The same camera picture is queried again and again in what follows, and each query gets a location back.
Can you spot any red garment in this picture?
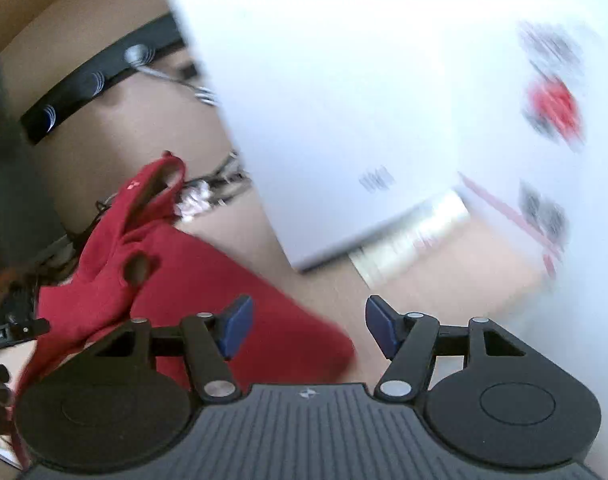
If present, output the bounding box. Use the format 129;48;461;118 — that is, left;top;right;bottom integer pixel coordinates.
6;151;357;468

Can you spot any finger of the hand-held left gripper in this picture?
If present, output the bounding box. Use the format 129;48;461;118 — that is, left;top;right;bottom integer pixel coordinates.
0;311;51;350

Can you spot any large white printed carton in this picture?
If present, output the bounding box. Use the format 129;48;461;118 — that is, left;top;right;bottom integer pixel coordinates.
154;0;608;480

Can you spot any brown cardboard box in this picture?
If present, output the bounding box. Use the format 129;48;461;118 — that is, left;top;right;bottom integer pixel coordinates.
348;189;557;323

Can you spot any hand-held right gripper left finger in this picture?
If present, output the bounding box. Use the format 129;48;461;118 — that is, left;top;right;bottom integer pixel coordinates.
84;296;255;404

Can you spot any silver metal chain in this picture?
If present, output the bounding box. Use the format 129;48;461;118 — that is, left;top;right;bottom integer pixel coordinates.
176;151;252;222

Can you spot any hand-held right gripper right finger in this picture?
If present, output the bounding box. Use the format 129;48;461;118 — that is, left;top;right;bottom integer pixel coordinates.
365;296;530;405

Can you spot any black bar with metal caps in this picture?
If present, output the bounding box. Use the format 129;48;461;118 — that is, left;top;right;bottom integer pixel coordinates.
20;14;191;147

